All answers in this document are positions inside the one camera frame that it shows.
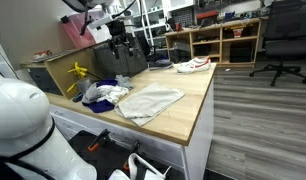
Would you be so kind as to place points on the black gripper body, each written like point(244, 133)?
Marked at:
point(118, 30)

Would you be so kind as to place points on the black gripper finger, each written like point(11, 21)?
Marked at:
point(129, 45)
point(114, 50)

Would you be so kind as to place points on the printed snowman towel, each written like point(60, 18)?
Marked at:
point(149, 103)

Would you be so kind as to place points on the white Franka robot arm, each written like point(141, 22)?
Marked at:
point(19, 126)

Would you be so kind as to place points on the dark grey sneaker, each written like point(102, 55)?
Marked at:
point(161, 64)

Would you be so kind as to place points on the white glass door cabinet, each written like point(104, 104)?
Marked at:
point(153, 15)

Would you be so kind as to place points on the red translucent plastic bin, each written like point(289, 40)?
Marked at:
point(76, 33)

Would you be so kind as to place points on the white cloth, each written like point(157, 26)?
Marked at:
point(104, 92)

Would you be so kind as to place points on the metal cylinder can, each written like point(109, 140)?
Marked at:
point(83, 85)

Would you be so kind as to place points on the small yellow clamp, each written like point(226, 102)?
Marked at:
point(71, 87)

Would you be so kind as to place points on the brown cardboard box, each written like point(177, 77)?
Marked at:
point(61, 71)

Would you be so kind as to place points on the pile of blue white clothes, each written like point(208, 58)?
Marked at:
point(101, 106)

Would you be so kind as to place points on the white and red sneaker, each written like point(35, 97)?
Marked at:
point(193, 65)

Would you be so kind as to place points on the red toolbox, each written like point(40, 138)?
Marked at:
point(207, 17)

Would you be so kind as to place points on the orange and black clamp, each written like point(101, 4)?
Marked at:
point(131, 156)
point(98, 141)

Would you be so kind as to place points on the wooden shelf unit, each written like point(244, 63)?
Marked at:
point(223, 40)

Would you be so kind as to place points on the red and white container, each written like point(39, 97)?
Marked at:
point(238, 32)

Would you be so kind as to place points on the white drawer cabinet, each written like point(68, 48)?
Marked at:
point(166, 153)

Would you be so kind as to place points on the black office chair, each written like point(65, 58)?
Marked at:
point(286, 40)

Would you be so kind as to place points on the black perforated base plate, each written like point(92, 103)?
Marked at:
point(106, 160)

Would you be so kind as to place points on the white plastic bracket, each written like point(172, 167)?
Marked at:
point(139, 170)

